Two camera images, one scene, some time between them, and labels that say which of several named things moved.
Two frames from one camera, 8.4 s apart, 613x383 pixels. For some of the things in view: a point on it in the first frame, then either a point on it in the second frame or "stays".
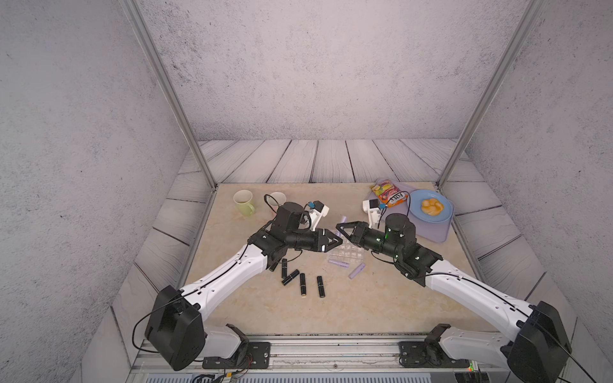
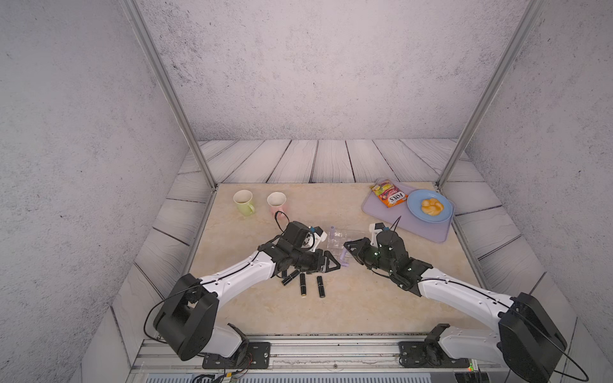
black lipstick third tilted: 285,282 stays
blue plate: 429,206 stays
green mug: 243,198 stays
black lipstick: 321,288 stays
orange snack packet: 388,193 stays
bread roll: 432,207 stays
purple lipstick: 357,269 → 342,258
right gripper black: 360,233 → 358,252
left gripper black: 319,239 → 316,266
